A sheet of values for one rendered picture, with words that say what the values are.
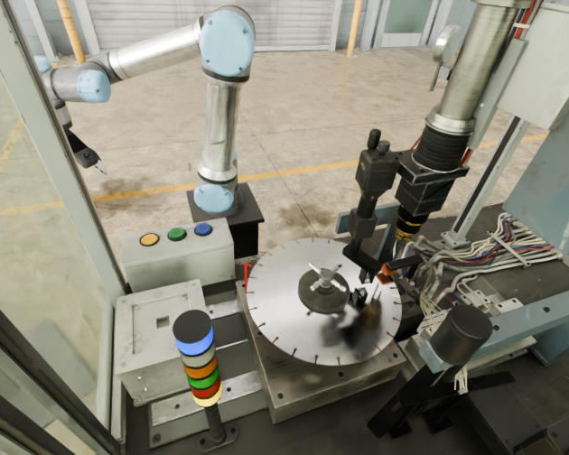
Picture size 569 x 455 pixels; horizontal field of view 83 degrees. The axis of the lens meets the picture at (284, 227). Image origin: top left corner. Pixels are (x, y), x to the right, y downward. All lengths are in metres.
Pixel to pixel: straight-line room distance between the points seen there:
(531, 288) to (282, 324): 0.86
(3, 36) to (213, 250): 0.57
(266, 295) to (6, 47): 0.56
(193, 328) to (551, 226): 0.49
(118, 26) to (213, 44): 5.57
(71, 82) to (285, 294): 0.71
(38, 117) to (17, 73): 0.06
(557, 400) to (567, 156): 0.66
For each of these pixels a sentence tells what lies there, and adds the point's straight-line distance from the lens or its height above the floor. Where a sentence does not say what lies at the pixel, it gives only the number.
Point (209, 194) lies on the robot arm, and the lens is 0.98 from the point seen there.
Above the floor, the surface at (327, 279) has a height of 1.00.
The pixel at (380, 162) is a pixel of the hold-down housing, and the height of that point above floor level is 1.25.
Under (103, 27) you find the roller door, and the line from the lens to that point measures 6.39.
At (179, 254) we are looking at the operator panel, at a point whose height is 0.89.
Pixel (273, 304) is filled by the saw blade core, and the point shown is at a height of 0.95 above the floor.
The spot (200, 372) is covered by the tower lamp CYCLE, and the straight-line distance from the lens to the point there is 0.47.
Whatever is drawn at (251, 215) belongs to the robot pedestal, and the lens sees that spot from 1.20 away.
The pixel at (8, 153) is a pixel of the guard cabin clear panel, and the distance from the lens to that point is 0.58.
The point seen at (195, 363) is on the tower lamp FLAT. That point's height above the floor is 1.11.
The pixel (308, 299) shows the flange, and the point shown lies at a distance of 0.68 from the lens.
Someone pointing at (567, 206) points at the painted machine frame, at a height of 1.28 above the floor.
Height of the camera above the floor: 1.51
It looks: 41 degrees down
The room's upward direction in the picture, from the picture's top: 5 degrees clockwise
